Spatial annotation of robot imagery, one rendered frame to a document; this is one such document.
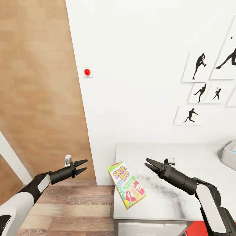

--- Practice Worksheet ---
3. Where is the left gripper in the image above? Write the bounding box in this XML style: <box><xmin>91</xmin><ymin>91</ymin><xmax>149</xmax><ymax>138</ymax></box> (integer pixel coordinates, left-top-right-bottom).
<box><xmin>58</xmin><ymin>159</ymin><xmax>88</xmax><ymax>181</ymax></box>

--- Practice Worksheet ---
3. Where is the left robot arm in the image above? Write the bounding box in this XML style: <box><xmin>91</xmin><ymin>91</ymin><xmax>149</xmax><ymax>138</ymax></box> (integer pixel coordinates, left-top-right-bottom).
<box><xmin>0</xmin><ymin>155</ymin><xmax>88</xmax><ymax>236</ymax></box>

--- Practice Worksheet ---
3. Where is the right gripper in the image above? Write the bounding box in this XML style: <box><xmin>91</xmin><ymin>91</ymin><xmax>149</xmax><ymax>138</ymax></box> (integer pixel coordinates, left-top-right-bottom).
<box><xmin>144</xmin><ymin>158</ymin><xmax>186</xmax><ymax>189</ymax></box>

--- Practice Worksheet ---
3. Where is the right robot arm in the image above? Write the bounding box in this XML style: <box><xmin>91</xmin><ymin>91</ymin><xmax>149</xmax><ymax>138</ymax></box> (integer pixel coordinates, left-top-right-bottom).
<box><xmin>144</xmin><ymin>158</ymin><xmax>236</xmax><ymax>236</ymax></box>

